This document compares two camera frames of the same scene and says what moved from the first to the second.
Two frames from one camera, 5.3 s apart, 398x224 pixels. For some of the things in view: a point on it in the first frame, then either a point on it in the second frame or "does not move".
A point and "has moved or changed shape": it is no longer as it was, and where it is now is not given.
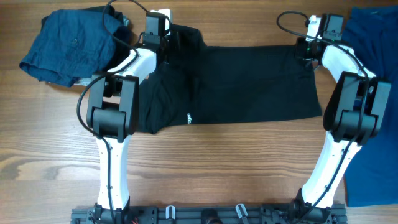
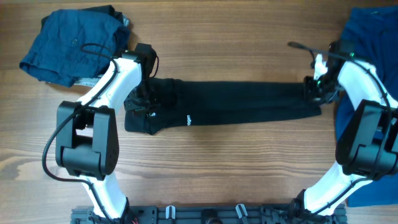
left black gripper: [175, 37] -> [151, 106]
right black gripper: [300, 43] -> [309, 95]
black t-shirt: [196, 83] has moved or changed shape
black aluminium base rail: [213, 214] does not move
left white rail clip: [173, 211] does not move
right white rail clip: [241, 210] does not move
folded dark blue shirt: [73, 44] does not move
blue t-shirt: [372, 177] does not move
